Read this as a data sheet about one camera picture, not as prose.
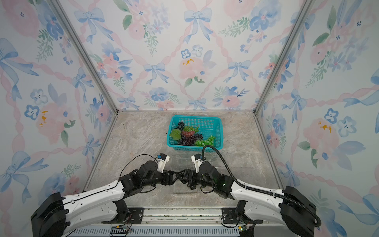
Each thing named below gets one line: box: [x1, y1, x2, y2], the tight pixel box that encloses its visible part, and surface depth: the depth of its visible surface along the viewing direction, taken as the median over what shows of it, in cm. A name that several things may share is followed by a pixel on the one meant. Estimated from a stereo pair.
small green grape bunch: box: [183, 125, 199, 133], surface depth 106 cm
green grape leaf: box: [169, 128, 182, 141], surface depth 96 cm
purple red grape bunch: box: [179, 130, 203, 146], surface depth 100 cm
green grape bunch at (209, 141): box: [194, 135, 216, 147], surface depth 99 cm
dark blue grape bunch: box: [176, 121, 185, 132], surface depth 105 cm
